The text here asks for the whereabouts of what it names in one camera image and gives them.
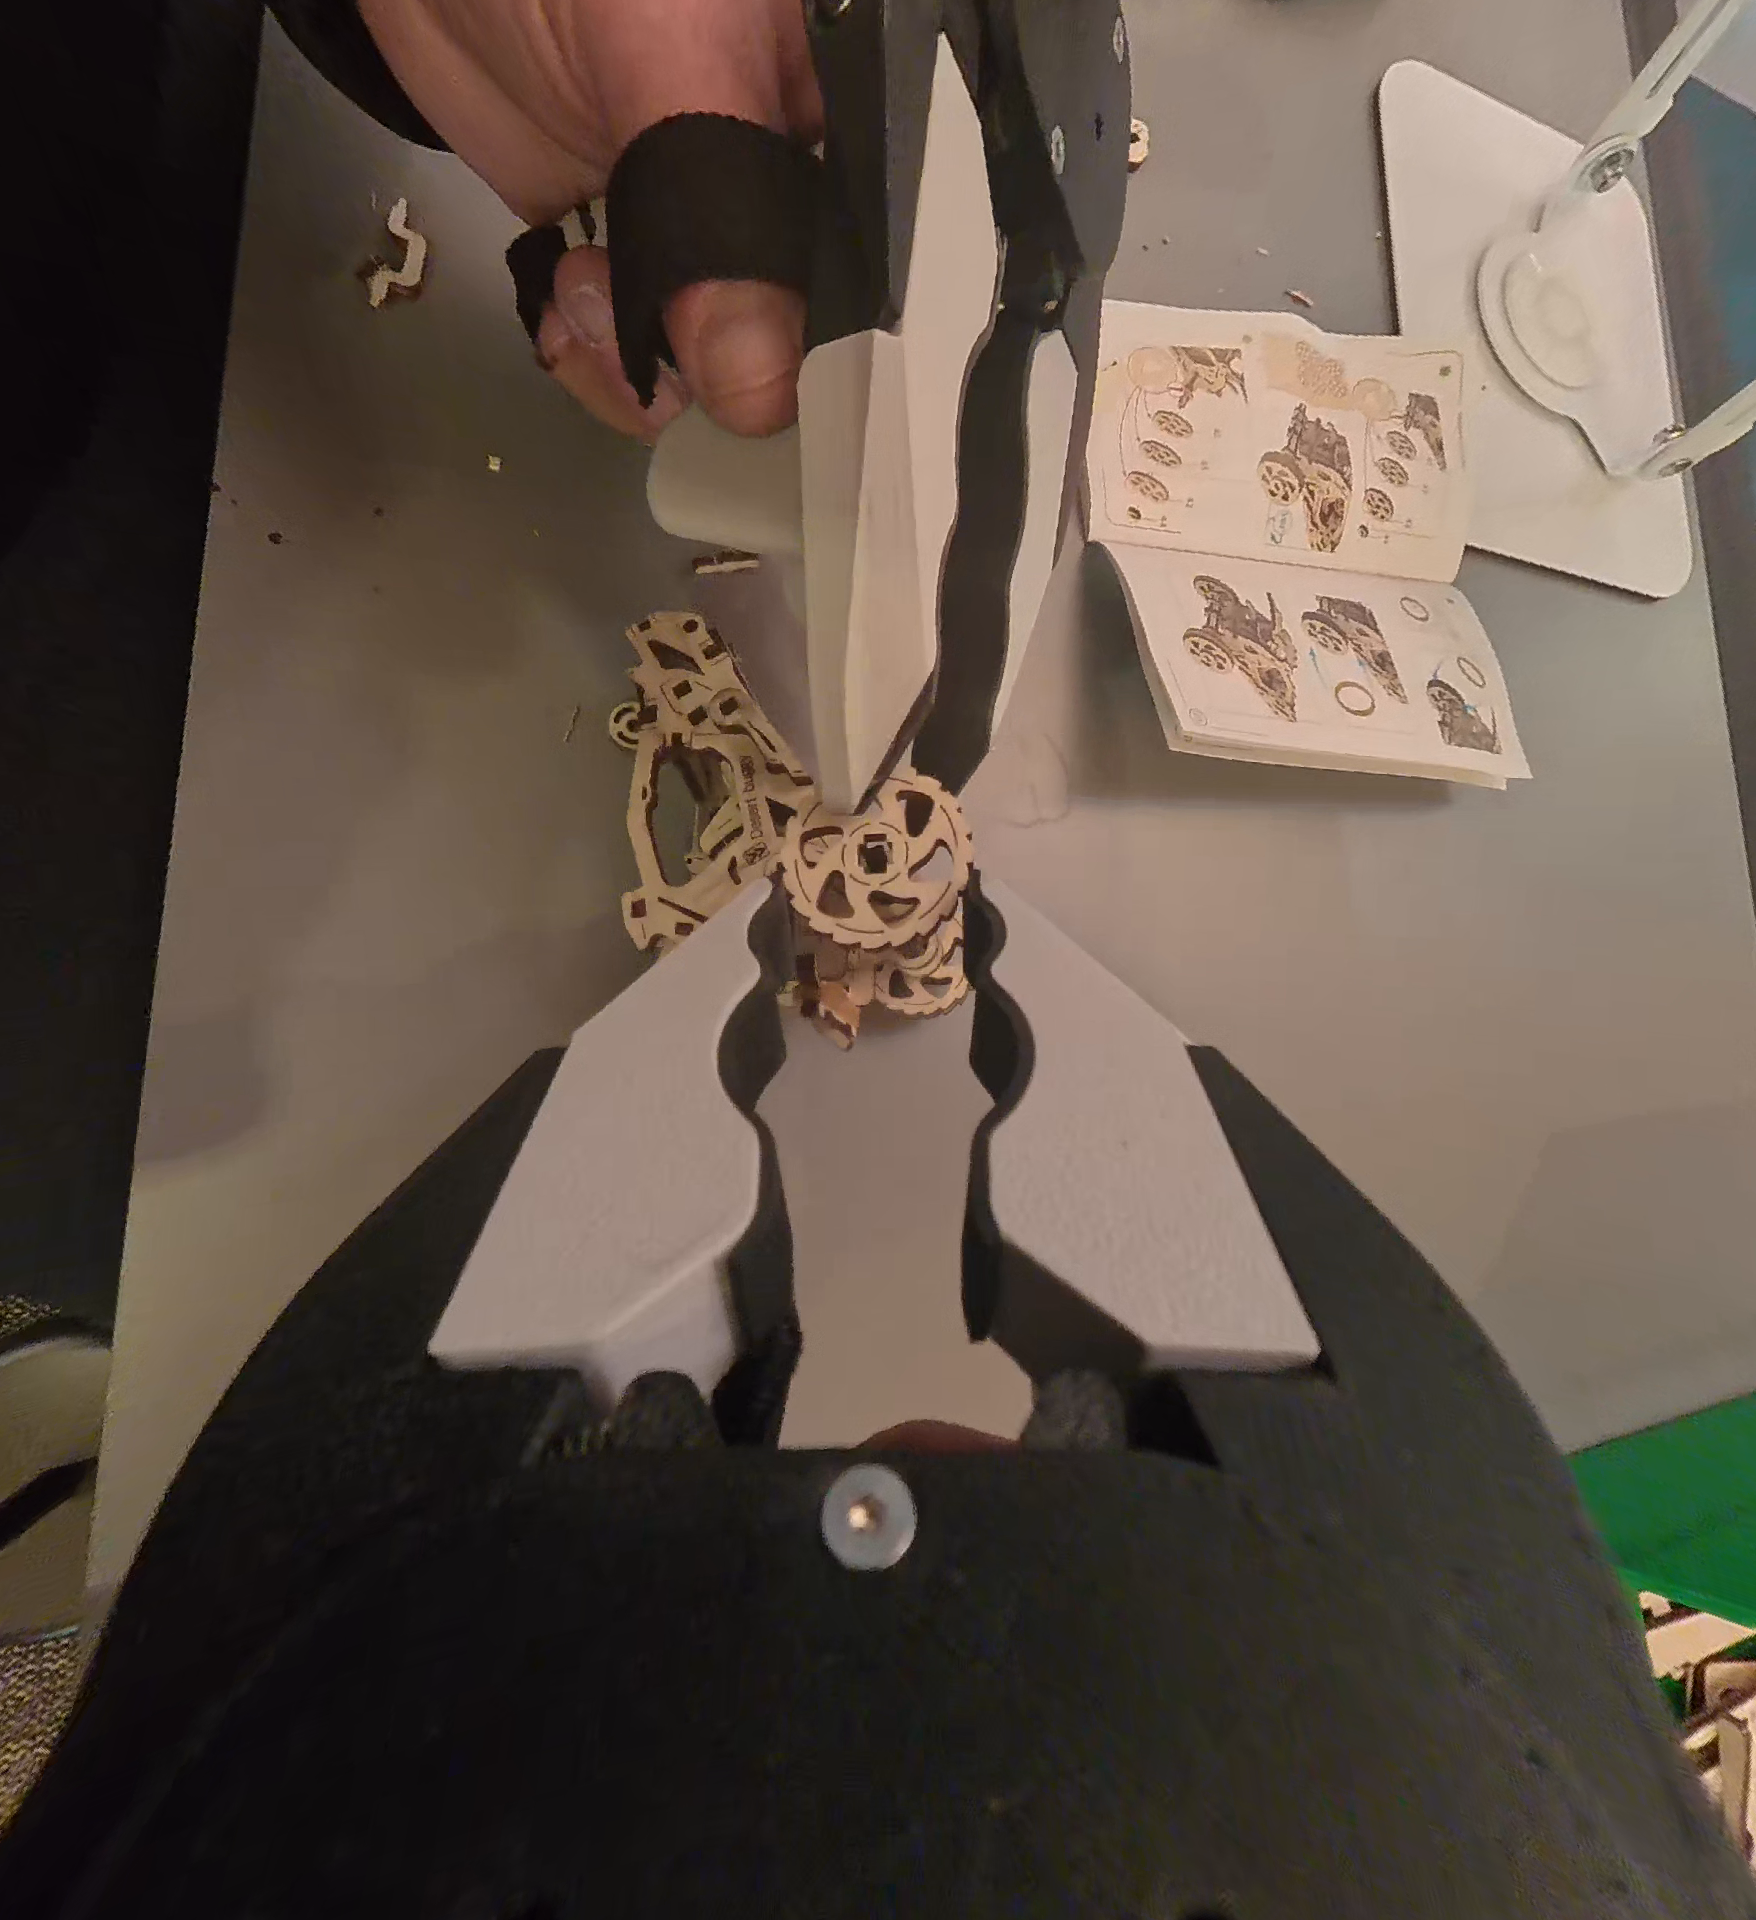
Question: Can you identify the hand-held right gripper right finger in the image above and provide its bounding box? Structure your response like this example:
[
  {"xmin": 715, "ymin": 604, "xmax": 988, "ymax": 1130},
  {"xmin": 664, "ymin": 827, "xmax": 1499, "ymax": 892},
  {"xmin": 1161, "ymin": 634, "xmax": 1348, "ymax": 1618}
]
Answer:
[{"xmin": 958, "ymin": 881, "xmax": 1333, "ymax": 1378}]

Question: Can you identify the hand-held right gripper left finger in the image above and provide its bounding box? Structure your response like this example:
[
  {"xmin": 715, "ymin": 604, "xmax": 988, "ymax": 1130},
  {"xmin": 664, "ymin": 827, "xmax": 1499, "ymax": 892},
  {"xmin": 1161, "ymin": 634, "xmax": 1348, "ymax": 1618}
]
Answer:
[{"xmin": 428, "ymin": 881, "xmax": 804, "ymax": 1445}]

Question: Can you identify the instruction booklet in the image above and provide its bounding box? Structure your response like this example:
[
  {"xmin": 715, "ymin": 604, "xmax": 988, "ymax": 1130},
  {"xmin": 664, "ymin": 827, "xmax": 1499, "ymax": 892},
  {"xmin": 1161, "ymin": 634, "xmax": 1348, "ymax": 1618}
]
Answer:
[{"xmin": 1080, "ymin": 301, "xmax": 1533, "ymax": 785}]

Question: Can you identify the person's left hand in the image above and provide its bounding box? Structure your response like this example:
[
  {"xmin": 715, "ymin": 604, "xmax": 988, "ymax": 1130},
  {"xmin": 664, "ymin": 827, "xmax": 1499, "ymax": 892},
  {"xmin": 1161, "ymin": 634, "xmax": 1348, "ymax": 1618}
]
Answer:
[{"xmin": 357, "ymin": 0, "xmax": 827, "ymax": 445}]

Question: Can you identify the green plastic bin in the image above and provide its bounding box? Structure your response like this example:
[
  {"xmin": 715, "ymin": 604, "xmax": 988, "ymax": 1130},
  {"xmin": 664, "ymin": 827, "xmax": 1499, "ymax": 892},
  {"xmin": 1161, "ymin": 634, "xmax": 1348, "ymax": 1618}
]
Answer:
[{"xmin": 1569, "ymin": 1358, "xmax": 1756, "ymax": 1644}]

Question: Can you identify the wooden wheel disc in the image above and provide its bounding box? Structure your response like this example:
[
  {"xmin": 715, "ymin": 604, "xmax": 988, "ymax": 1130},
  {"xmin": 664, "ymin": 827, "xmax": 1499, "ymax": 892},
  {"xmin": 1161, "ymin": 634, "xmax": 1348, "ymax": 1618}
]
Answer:
[
  {"xmin": 802, "ymin": 930, "xmax": 970, "ymax": 1037},
  {"xmin": 788, "ymin": 768, "xmax": 977, "ymax": 951}
]

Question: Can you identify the white book stand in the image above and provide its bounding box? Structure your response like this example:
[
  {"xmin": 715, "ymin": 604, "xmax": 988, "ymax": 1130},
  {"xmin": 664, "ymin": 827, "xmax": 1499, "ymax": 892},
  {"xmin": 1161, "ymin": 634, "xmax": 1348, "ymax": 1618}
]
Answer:
[{"xmin": 1377, "ymin": 0, "xmax": 1756, "ymax": 601}]

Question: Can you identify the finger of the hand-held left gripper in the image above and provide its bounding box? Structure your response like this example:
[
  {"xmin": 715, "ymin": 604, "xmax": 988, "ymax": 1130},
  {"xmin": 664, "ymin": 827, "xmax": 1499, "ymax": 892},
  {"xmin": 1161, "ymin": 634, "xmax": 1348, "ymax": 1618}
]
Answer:
[
  {"xmin": 915, "ymin": 293, "xmax": 1105, "ymax": 785},
  {"xmin": 792, "ymin": 30, "xmax": 1004, "ymax": 816}
]

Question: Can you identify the wooden buggy model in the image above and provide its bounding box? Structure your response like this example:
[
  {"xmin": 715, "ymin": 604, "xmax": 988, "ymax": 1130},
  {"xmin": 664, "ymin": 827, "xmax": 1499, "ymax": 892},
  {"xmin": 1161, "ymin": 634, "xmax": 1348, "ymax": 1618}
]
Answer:
[{"xmin": 615, "ymin": 607, "xmax": 977, "ymax": 1054}]

